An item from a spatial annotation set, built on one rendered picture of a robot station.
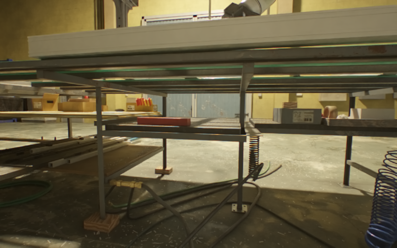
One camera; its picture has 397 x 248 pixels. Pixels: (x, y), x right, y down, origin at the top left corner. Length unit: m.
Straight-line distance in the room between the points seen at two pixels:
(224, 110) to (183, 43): 6.51
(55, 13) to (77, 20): 1.08
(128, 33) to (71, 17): 9.74
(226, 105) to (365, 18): 6.53
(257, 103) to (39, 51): 6.69
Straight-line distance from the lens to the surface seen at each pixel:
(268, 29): 0.61
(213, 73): 0.86
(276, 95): 6.85
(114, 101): 8.15
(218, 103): 7.11
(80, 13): 10.21
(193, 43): 0.61
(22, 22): 12.18
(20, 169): 1.53
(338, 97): 7.61
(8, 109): 2.62
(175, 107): 7.42
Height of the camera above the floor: 0.69
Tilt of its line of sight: 5 degrees down
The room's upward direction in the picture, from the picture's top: 1 degrees clockwise
